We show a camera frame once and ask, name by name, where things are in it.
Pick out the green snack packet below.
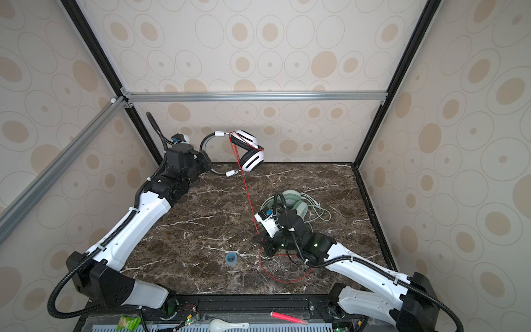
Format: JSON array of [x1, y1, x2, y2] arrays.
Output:
[[116, 315, 141, 332]]

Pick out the white black headphones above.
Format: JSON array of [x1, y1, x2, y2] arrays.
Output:
[[200, 129, 265, 177]]

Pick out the left diagonal aluminium rail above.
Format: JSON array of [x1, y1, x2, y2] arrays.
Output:
[[1, 96, 125, 242]]

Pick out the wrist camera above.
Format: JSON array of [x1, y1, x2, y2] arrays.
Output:
[[254, 208, 284, 239], [171, 133, 190, 145]]

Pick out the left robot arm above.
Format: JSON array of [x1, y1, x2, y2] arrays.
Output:
[[47, 112, 212, 319]]

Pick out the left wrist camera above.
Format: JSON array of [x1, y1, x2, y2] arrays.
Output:
[[171, 133, 190, 145]]

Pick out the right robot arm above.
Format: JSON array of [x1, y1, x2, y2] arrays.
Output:
[[254, 190, 464, 331]]

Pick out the small blue tape roll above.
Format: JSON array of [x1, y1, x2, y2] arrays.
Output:
[[225, 252, 238, 266]]

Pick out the horizontal aluminium rail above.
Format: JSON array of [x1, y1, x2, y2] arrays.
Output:
[[125, 91, 388, 102]]

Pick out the white plastic spoon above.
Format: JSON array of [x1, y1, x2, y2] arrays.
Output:
[[209, 319, 250, 332]]

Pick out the red headphone cable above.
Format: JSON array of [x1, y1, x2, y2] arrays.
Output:
[[229, 131, 315, 285]]

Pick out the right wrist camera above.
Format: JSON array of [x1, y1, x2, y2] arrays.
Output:
[[254, 208, 284, 239]]

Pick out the mint green headphones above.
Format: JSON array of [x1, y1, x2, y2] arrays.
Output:
[[282, 190, 309, 219]]

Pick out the pink marker pen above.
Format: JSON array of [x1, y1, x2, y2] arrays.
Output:
[[270, 311, 308, 325]]

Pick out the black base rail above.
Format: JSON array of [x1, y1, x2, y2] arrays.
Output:
[[79, 294, 363, 324]]

